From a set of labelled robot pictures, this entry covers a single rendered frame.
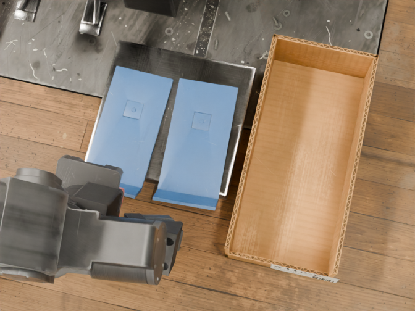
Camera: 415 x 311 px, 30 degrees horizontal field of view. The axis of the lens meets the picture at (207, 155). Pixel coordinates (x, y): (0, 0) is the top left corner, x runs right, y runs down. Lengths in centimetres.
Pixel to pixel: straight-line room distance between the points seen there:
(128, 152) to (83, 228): 25
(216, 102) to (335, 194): 17
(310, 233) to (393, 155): 14
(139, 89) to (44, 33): 15
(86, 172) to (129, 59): 21
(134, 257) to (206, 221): 26
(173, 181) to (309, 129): 17
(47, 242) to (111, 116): 32
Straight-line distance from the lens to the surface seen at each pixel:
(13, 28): 100
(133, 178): 89
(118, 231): 66
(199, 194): 88
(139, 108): 91
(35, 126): 95
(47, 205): 62
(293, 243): 89
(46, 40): 99
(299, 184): 90
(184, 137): 89
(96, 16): 89
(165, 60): 93
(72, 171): 78
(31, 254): 62
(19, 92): 97
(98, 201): 73
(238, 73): 92
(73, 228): 67
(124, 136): 90
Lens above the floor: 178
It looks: 75 degrees down
